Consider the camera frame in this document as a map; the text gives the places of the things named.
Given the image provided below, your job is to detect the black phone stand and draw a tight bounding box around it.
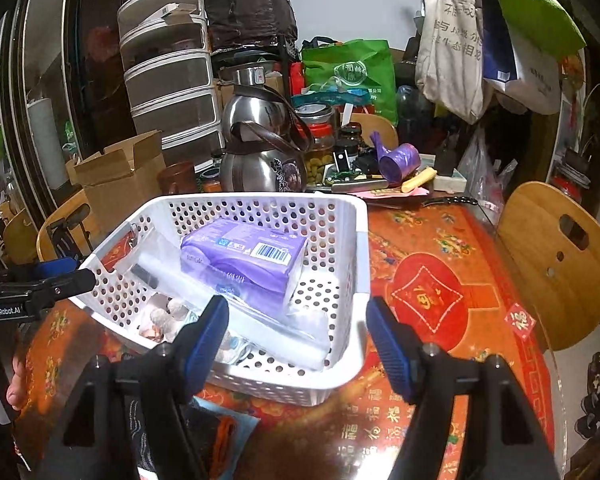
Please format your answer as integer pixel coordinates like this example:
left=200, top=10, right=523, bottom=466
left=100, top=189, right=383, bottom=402
left=46, top=204, right=93, bottom=263

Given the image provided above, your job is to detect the white perforated plastic basket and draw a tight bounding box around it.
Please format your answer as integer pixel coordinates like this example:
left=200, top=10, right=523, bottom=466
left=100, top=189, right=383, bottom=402
left=74, top=193, right=370, bottom=406

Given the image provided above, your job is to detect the wooden chair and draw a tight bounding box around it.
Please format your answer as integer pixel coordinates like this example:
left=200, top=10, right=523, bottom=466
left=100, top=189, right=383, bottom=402
left=498, top=181, right=600, bottom=351
left=36, top=190, right=102, bottom=263

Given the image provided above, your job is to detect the open cardboard box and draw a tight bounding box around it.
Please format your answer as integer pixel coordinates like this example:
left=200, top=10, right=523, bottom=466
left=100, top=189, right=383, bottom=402
left=66, top=130, right=166, bottom=235

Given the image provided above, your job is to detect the glass jar red lid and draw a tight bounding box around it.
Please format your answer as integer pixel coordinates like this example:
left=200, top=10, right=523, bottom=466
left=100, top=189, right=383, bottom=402
left=294, top=103, right=337, bottom=185

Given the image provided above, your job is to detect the stainless steel kettle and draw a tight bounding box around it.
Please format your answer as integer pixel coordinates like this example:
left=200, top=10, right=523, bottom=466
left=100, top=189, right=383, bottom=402
left=220, top=63, right=314, bottom=193

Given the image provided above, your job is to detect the grey stacked drawer unit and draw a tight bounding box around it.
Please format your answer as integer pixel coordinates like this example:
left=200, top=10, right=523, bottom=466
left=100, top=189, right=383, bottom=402
left=118, top=0, right=223, bottom=171

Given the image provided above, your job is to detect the green shopping bag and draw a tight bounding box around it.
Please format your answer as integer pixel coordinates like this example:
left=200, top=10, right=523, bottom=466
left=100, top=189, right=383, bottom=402
left=300, top=36, right=399, bottom=126

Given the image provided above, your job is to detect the purple tissue pack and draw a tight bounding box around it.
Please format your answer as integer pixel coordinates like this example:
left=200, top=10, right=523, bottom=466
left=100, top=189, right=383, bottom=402
left=180, top=219, right=306, bottom=316

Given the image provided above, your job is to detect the beige canvas tote bag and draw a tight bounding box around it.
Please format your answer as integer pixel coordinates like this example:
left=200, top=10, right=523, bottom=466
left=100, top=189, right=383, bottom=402
left=415, top=0, right=491, bottom=125

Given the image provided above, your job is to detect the purple garbage bag roll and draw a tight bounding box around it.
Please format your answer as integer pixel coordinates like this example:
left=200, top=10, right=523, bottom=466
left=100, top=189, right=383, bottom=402
left=370, top=131, right=422, bottom=185

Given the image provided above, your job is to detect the lime green hanging bag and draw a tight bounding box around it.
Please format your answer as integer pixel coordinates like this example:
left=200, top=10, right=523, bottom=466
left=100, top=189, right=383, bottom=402
left=498, top=0, right=586, bottom=61

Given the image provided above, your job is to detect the black plastic bag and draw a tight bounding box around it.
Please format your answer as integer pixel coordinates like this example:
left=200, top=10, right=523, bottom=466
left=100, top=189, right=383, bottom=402
left=204, top=0, right=298, bottom=50

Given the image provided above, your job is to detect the person's left hand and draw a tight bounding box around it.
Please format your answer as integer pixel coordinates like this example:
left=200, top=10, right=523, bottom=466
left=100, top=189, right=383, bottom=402
left=6, top=344, right=27, bottom=411

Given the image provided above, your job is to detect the navy white hanging bag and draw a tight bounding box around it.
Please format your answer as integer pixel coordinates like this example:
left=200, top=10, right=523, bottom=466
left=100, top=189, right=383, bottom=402
left=482, top=0, right=562, bottom=115

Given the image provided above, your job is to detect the black orange knit glove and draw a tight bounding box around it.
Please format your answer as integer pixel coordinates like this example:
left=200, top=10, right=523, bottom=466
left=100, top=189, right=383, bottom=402
left=125, top=396, right=260, bottom=479

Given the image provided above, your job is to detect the clear plastic bag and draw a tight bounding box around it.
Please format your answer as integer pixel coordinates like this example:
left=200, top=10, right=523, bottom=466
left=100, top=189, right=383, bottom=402
left=110, top=226, right=334, bottom=373

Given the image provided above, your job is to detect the red orange floral tablecloth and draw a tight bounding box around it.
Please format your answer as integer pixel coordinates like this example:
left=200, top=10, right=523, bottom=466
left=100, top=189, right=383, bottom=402
left=14, top=199, right=566, bottom=480

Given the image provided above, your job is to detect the wooden chair right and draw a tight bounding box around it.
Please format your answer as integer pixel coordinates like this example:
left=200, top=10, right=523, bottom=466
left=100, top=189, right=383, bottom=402
left=498, top=181, right=600, bottom=351

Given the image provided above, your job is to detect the wooden chair left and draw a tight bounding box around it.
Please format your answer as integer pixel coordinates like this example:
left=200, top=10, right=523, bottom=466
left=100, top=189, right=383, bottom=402
left=36, top=190, right=102, bottom=263

